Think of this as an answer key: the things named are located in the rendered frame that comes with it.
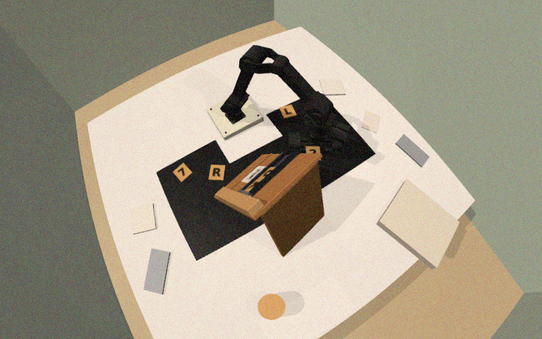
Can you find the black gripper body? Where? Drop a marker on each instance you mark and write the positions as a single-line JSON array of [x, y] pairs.
[[295, 142]]

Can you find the grey cylindrical canister with tan lid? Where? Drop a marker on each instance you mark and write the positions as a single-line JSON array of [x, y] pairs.
[[271, 306]]

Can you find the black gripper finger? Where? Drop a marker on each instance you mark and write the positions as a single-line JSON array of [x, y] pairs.
[[325, 149], [303, 149]]

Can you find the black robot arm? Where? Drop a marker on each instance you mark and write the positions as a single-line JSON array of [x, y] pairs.
[[320, 112]]

